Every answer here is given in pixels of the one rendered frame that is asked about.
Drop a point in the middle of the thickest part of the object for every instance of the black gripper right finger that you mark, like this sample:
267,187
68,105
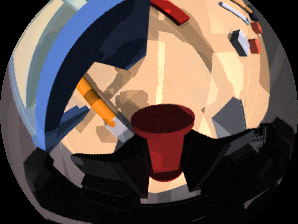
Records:
201,154

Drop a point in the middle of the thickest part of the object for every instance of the hammer with dark grey head and wooden handle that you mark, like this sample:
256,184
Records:
250,9

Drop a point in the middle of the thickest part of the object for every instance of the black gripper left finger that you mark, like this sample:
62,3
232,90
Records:
131,163

